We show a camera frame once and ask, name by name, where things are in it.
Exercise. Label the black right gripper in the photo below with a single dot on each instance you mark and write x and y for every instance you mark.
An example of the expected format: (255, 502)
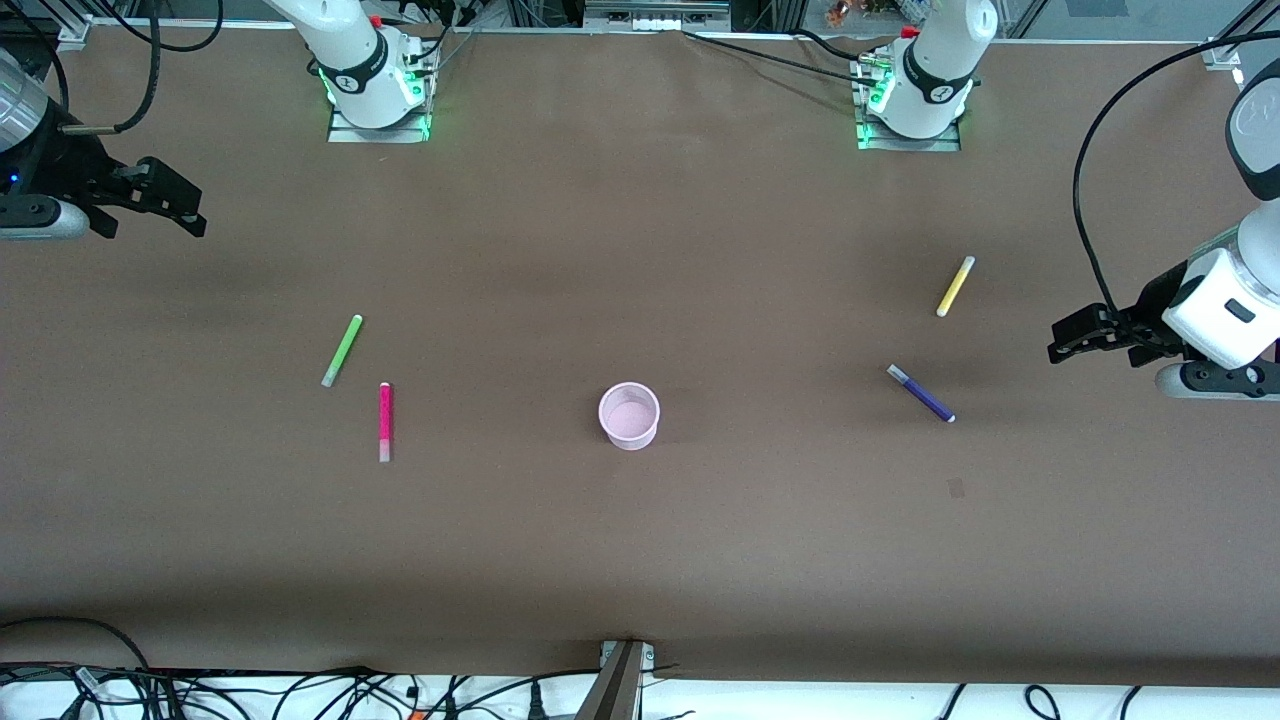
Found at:
(62, 172)

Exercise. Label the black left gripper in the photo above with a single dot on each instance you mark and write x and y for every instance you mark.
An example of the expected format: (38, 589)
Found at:
(1152, 305)

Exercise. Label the purple pen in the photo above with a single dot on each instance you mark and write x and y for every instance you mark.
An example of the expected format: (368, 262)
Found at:
(922, 394)

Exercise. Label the pink pen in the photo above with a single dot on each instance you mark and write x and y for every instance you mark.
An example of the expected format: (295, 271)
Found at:
(385, 420)

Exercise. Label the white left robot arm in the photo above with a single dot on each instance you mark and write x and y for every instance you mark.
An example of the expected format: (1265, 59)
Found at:
(930, 60)

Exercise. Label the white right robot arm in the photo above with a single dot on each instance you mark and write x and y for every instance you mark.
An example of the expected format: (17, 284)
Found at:
(355, 60)

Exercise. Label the pink pen holder cup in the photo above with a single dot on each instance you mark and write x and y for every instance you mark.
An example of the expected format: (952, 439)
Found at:
(629, 418)

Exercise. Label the yellow pen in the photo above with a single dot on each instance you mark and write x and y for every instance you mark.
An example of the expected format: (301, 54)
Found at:
(955, 286)

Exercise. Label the green pen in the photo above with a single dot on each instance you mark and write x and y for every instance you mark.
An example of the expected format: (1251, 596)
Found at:
(342, 351)

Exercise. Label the small orange object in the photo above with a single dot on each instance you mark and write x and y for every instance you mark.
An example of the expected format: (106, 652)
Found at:
(838, 12)

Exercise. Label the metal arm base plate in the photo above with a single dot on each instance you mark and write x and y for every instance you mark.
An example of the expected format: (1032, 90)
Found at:
(945, 145)
(345, 134)

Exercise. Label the aluminium frame profile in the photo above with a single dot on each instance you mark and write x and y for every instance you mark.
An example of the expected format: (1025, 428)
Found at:
(76, 32)
(1240, 35)

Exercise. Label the grey metal camera post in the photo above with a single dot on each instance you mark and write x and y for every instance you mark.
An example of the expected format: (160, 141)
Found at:
(615, 685)

